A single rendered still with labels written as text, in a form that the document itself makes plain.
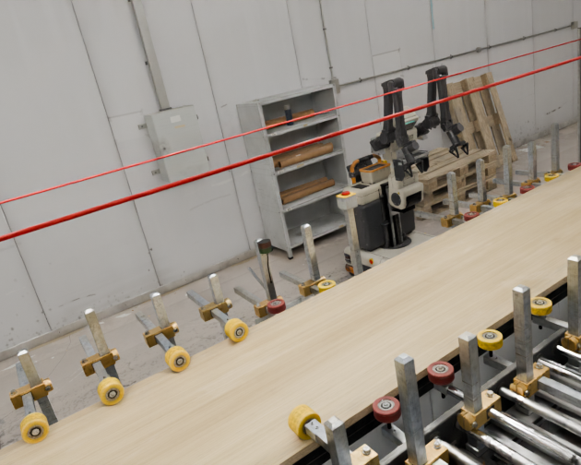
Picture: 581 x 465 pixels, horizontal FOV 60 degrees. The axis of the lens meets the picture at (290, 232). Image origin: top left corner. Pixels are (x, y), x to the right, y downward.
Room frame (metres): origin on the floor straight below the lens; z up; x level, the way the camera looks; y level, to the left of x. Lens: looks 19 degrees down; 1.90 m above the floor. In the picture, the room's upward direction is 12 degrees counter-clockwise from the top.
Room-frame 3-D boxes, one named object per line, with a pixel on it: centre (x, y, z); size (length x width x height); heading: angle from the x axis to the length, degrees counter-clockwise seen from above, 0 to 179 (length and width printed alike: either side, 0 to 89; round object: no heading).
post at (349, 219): (2.34, -0.30, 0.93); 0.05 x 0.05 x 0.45; 29
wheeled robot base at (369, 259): (3.87, -0.83, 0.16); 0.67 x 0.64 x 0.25; 29
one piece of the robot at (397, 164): (3.61, -0.97, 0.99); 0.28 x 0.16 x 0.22; 119
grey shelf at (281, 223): (5.05, -0.23, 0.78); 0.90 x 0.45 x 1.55; 119
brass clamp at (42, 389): (1.60, 1.04, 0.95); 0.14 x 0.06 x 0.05; 119
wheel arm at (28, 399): (1.60, 1.06, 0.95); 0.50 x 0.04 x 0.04; 29
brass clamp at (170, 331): (1.84, 0.60, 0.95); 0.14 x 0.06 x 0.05; 119
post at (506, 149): (2.94, -1.39, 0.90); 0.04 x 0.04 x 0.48; 29
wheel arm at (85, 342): (1.72, 0.84, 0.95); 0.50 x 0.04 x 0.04; 29
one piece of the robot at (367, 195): (3.95, -0.79, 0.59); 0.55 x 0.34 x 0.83; 119
